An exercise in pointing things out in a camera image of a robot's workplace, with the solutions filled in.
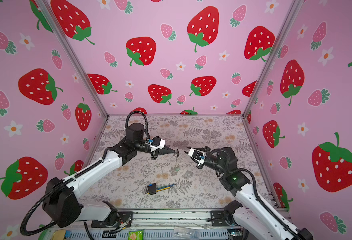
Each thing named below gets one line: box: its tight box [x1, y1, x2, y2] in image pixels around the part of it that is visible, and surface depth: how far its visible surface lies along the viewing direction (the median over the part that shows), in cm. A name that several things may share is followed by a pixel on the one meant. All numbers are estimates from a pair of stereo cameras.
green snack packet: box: [128, 229, 145, 240], surface depth 70 cm
